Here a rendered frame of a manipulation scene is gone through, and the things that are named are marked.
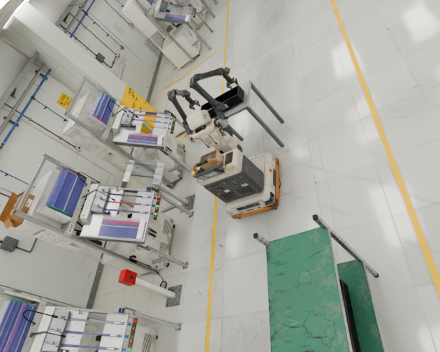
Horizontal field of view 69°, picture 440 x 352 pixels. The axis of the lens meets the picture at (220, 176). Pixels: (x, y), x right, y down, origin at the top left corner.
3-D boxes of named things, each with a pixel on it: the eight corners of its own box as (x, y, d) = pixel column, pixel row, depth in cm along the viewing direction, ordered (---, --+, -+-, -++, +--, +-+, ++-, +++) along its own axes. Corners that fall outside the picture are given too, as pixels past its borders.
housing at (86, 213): (100, 190, 400) (98, 184, 389) (89, 225, 370) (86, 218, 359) (94, 189, 400) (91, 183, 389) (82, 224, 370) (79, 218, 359)
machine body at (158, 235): (177, 221, 458) (144, 202, 421) (170, 268, 415) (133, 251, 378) (147, 233, 492) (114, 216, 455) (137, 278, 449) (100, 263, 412)
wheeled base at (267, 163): (280, 208, 345) (268, 198, 330) (233, 221, 381) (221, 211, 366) (280, 159, 383) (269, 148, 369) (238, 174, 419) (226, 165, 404)
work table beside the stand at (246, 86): (284, 147, 396) (247, 105, 348) (239, 164, 435) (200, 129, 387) (283, 120, 421) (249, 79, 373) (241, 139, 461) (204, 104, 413)
